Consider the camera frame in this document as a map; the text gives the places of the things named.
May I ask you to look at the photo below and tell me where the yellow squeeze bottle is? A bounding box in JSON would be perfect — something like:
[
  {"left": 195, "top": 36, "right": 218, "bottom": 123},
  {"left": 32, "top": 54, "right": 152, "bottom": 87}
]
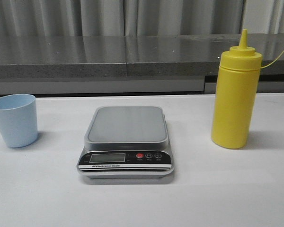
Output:
[{"left": 211, "top": 29, "right": 264, "bottom": 149}]

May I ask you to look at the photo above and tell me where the grey pleated curtain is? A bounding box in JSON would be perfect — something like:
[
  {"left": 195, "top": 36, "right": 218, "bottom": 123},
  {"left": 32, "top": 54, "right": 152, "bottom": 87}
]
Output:
[{"left": 0, "top": 0, "right": 284, "bottom": 36}]

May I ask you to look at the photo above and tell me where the light blue plastic cup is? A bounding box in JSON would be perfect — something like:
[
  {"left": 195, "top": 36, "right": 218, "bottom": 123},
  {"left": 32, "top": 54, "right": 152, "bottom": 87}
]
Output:
[{"left": 0, "top": 94, "right": 38, "bottom": 148}]

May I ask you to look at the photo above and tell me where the silver digital kitchen scale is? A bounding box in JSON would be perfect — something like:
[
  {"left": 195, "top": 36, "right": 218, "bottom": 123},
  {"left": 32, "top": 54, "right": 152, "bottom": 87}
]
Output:
[{"left": 77, "top": 106, "right": 175, "bottom": 184}]

